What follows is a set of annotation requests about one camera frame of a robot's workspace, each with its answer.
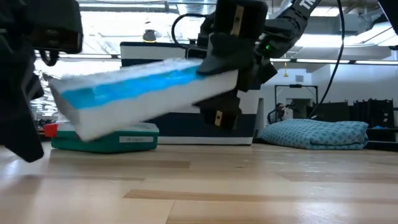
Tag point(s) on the folded blue patterned shirt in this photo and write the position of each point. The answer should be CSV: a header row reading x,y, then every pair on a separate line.
x,y
314,133

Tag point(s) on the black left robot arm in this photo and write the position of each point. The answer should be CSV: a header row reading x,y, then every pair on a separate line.
x,y
12,18

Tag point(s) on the black storage racks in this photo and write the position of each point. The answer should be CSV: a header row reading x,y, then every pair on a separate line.
x,y
373,113

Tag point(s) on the navy white striped fabric bin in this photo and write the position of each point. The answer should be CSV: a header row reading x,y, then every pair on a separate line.
x,y
192,127

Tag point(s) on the black metal frame stand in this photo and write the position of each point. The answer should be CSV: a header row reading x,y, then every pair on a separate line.
x,y
295,93

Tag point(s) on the yellow hanging tag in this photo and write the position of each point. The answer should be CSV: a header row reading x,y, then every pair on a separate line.
x,y
285,74

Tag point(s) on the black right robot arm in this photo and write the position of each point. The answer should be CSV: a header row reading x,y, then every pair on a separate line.
x,y
286,28

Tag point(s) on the person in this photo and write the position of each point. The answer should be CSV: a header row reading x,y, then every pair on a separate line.
x,y
278,113

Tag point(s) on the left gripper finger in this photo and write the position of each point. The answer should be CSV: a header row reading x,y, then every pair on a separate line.
x,y
36,87
15,109

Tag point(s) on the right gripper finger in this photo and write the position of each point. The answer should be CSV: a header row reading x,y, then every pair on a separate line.
x,y
231,46
222,109

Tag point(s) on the teal first aid kit box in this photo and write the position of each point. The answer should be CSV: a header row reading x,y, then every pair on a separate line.
x,y
124,141

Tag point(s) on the black dome fixture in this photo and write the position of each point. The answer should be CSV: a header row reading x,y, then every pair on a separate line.
x,y
149,35

